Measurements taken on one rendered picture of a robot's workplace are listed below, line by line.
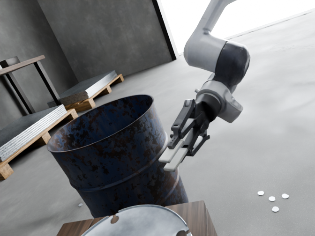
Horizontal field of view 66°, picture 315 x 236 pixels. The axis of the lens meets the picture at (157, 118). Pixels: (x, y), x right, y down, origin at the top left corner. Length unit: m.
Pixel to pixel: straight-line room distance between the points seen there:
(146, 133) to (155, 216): 0.31
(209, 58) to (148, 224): 0.44
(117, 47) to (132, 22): 0.55
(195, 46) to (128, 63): 4.00
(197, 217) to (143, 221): 0.12
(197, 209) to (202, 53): 0.40
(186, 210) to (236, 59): 0.39
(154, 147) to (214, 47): 0.37
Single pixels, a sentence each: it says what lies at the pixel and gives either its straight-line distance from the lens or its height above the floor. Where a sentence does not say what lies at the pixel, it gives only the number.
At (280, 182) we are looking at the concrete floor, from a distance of 1.10.
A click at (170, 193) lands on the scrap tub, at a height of 0.16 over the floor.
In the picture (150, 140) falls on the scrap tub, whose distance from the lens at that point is 0.81.
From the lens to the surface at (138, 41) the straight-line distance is 4.52.
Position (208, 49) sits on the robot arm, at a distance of 0.69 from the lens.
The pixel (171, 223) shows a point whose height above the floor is 0.36.
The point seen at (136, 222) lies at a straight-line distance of 0.58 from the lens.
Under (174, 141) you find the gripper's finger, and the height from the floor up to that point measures 0.48.
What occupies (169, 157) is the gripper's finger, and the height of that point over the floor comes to 0.46.
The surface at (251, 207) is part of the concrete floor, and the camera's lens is 1.02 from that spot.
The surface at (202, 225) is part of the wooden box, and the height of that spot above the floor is 0.35.
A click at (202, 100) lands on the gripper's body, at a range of 0.64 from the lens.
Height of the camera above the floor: 0.73
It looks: 21 degrees down
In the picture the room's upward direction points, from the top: 22 degrees counter-clockwise
